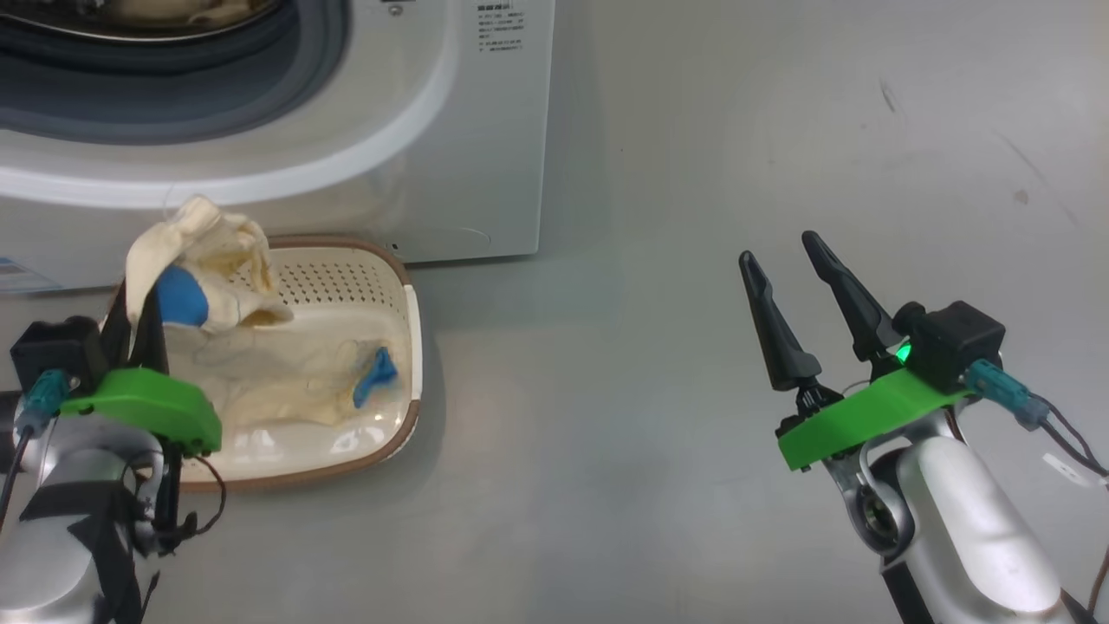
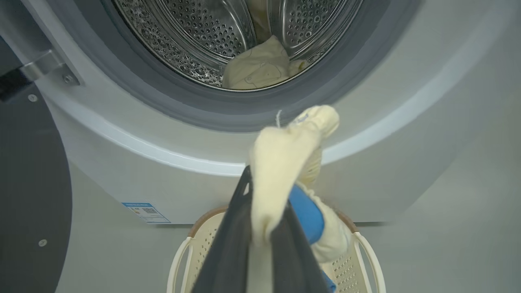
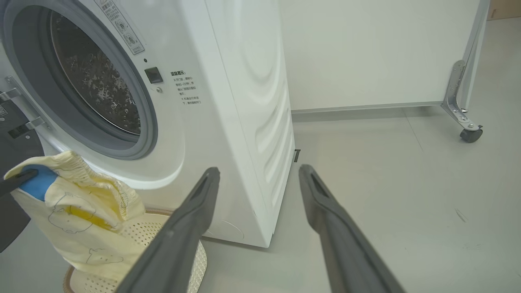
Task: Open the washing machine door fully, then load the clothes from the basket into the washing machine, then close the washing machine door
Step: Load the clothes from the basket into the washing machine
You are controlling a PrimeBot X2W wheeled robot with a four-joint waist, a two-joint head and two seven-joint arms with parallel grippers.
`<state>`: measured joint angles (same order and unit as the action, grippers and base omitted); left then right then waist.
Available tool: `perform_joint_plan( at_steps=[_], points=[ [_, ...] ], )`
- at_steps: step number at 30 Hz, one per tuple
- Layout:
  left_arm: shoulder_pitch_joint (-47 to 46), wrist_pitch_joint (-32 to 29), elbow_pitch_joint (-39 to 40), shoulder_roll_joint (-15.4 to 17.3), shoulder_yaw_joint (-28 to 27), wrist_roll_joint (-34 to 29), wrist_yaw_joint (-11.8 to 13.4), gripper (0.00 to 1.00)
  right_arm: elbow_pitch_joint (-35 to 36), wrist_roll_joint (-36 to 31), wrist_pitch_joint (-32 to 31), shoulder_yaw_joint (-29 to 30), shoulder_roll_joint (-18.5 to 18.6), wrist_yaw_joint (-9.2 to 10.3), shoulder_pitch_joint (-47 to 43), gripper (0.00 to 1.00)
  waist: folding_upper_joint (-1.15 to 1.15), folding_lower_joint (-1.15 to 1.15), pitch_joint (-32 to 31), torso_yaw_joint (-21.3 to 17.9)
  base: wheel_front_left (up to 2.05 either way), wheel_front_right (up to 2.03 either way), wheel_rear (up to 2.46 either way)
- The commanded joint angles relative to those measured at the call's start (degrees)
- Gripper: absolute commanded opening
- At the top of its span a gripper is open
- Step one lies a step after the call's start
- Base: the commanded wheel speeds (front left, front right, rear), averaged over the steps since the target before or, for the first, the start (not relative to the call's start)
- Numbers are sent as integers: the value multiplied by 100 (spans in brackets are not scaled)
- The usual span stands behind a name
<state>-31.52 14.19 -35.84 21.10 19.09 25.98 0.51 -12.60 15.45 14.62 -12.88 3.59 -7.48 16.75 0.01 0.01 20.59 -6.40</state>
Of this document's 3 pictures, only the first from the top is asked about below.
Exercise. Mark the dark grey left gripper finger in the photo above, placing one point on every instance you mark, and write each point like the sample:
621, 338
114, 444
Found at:
119, 342
152, 347

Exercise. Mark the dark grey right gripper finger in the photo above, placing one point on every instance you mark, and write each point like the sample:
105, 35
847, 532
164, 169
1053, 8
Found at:
862, 316
784, 347

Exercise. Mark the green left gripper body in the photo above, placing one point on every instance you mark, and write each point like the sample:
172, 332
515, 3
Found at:
147, 399

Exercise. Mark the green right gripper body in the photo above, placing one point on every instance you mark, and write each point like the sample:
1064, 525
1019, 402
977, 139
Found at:
866, 412

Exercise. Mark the cream garment with blue patches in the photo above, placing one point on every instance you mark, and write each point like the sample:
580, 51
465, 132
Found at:
234, 251

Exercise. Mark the white front-load washing machine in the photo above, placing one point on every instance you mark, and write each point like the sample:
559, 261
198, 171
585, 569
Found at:
346, 173

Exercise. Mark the blue energy label sticker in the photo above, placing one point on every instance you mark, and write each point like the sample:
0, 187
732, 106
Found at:
22, 276

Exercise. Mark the cream perforated basket brown rim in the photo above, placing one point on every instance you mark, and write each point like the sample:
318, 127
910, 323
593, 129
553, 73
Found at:
346, 451

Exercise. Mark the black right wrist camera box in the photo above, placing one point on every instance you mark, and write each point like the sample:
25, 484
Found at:
953, 342

